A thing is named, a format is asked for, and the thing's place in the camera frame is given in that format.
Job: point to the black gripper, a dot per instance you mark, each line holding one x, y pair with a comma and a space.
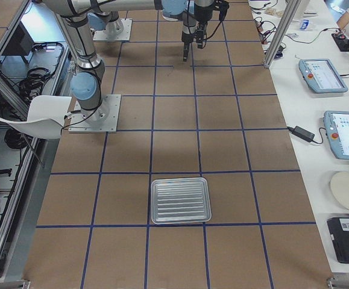
203, 14
187, 34

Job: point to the silver ribbed metal tray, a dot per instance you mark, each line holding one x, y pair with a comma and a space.
180, 200

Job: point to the plastic water bottle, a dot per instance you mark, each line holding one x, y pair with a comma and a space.
306, 25

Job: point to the far blue teach pendant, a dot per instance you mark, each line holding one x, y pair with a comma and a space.
321, 76

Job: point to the blue teach pendant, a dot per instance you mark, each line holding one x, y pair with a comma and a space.
336, 124
321, 76

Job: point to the black power adapter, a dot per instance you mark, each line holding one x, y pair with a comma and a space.
301, 133

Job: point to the white plastic chair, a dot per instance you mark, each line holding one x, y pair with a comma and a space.
45, 117

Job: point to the near blue teach pendant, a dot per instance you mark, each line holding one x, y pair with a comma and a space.
336, 124

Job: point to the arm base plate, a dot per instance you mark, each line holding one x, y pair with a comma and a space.
117, 31
105, 119

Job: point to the aluminium frame post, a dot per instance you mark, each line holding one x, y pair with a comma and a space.
285, 21

